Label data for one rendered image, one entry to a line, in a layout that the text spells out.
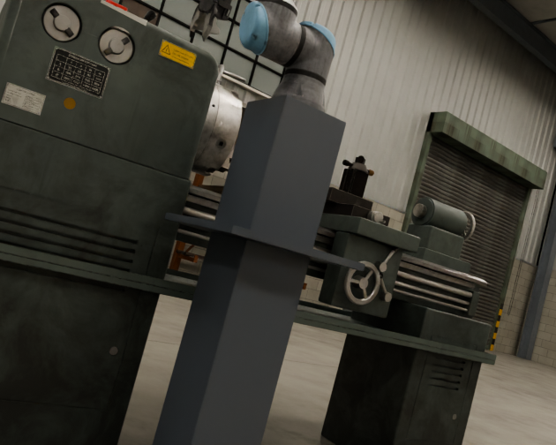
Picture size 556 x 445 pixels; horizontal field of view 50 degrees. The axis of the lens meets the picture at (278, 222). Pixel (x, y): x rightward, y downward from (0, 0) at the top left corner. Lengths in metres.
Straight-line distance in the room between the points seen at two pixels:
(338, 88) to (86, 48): 9.85
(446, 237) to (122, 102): 1.56
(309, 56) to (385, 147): 10.69
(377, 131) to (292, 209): 10.64
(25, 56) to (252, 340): 0.93
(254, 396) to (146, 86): 0.90
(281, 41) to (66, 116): 0.60
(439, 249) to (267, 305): 1.32
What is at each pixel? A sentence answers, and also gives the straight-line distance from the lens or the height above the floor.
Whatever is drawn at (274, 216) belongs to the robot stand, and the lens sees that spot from 1.48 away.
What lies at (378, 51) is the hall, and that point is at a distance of 12.23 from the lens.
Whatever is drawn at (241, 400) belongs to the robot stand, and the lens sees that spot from 1.54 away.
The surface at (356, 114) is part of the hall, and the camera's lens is 11.69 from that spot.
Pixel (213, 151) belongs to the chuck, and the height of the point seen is 0.99.
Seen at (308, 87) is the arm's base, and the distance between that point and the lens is 1.58.
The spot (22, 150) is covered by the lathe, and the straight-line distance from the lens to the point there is 1.68.
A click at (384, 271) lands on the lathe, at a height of 0.77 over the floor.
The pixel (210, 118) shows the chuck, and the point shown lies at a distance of 1.94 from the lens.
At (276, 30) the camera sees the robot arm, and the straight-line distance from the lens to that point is 1.57.
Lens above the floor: 0.69
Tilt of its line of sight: 4 degrees up
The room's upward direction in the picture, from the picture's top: 15 degrees clockwise
